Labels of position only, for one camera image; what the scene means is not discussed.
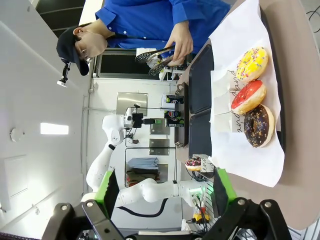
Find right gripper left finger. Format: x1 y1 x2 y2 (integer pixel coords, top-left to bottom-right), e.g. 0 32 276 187
48 169 126 240

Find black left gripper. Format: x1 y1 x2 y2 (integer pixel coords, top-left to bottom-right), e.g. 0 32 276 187
131 112 163 129

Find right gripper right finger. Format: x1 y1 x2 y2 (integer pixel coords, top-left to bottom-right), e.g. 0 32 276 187
202 168 293 240

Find black Pepsi can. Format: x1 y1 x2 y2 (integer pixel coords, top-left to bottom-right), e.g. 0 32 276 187
165 118 186 128
164 109 185 119
161 94 185 105

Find doughnut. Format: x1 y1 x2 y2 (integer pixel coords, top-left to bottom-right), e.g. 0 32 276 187
213 82 245 116
199 154 214 179
211 68 237 98

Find chocolate donut pink sprinkles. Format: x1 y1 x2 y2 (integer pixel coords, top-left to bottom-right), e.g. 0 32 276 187
184 156 202 172

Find metal serving tongs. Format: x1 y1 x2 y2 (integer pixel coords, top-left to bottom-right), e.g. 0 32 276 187
134 45 177 76

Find white script-print donut box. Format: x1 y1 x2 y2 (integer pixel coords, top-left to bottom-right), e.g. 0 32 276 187
213 112 245 134

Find chocolate donut with nuts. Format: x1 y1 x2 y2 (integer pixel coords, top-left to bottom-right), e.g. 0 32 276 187
243 103 276 148

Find red glazed donut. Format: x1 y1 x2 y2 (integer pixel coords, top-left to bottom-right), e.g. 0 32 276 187
230 79 267 115

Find yellow sprinkled donut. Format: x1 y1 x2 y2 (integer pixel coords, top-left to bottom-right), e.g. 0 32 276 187
236 46 270 83

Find person's left forearm blue sleeve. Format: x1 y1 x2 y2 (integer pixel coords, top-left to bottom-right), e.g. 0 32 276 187
172 0 232 27

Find person's left hand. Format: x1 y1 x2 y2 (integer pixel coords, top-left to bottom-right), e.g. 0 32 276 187
167 23 194 67

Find thin black stand pole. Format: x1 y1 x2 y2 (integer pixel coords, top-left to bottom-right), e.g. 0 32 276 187
133 103 176 111

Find white paper sheet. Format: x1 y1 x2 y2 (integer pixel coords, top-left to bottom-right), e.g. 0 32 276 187
207 0 286 188

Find olive folded garment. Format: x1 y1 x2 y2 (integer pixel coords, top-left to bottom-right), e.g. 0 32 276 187
126 169 161 187

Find blue-gray folded garment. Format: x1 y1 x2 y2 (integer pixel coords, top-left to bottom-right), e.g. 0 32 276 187
128 157 160 171

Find black serving tray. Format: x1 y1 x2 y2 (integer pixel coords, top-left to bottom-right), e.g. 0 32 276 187
188 113 215 181
188 44 215 114

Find rectangular ceiling light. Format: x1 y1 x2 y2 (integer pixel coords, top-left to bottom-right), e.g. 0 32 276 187
40 122 70 136

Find person in blue shirt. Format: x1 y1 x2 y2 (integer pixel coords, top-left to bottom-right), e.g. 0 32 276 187
56 0 232 77

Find round smoke detector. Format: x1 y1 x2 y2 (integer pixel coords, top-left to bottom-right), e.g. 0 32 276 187
9 127 25 143

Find black baseball cap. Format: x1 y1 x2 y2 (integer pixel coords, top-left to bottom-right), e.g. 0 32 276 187
56 23 91 76

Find dark gray tray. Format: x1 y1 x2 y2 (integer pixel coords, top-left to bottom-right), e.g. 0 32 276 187
259 4 286 151

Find metal wall plate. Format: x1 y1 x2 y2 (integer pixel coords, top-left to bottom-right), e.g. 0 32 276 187
116 91 149 111
149 124 171 136
149 138 170 156

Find thick black base cable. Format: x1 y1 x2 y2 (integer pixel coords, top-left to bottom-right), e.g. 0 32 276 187
116 197 173 218

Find head-mounted camera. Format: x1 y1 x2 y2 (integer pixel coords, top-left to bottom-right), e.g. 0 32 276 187
56 57 73 88

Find loose black cables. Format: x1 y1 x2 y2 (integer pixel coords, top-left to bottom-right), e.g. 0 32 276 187
306 3 320 35

